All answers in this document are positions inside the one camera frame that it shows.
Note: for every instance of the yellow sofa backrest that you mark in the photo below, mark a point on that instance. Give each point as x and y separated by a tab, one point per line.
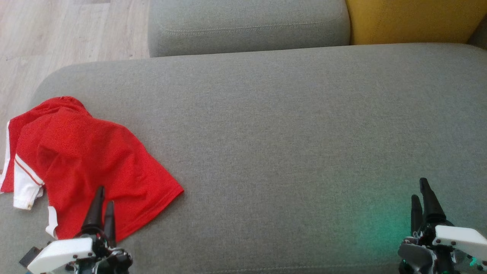
411	19

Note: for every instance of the red and white jersey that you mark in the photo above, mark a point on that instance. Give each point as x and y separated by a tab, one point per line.
83	152

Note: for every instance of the large grey sofa ottoman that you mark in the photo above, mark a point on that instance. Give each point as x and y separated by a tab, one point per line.
285	133

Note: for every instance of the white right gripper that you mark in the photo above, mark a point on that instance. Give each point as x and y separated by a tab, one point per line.
456	238

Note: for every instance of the grey sofa seat cushion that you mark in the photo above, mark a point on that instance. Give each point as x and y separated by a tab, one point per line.
247	23

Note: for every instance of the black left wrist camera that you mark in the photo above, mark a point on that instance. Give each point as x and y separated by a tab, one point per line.
29	257

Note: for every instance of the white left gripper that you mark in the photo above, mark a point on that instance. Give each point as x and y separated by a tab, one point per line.
61	255

